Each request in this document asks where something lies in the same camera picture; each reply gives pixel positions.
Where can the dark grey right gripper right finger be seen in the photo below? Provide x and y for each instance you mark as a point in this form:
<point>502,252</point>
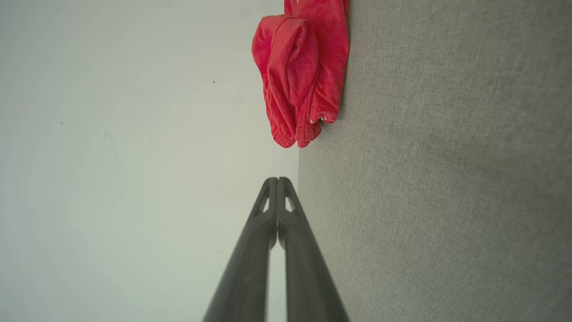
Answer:
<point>308,277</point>

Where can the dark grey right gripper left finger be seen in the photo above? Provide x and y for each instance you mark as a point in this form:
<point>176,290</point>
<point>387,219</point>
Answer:
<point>246,277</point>

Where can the red shorts white stripes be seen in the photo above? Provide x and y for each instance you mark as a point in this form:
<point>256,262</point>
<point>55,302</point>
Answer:
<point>286,67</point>

